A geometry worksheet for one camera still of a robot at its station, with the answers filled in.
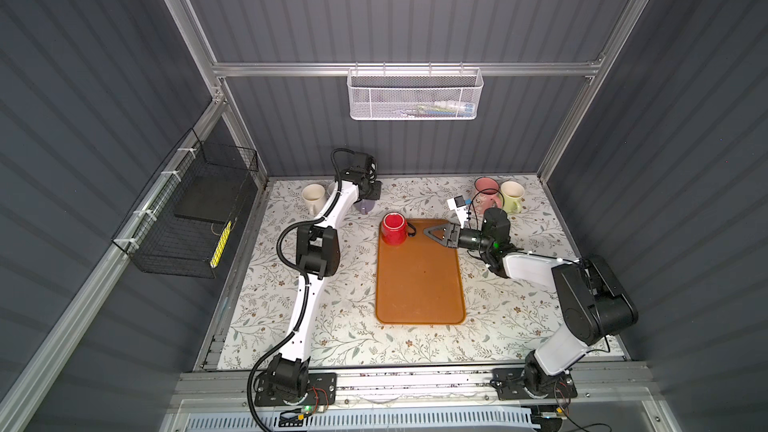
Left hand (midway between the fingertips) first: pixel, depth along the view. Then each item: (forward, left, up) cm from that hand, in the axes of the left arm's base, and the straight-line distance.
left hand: (371, 189), depth 109 cm
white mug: (-6, +20, +3) cm, 21 cm away
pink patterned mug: (-9, -40, +4) cm, 41 cm away
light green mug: (-4, -52, -1) cm, 53 cm away
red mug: (-19, -7, +1) cm, 20 cm away
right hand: (-29, -16, +10) cm, 35 cm away
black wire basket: (-29, +45, +21) cm, 57 cm away
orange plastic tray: (-35, -14, -6) cm, 38 cm away
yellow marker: (-36, +35, +21) cm, 54 cm away
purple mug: (-7, +2, -1) cm, 8 cm away
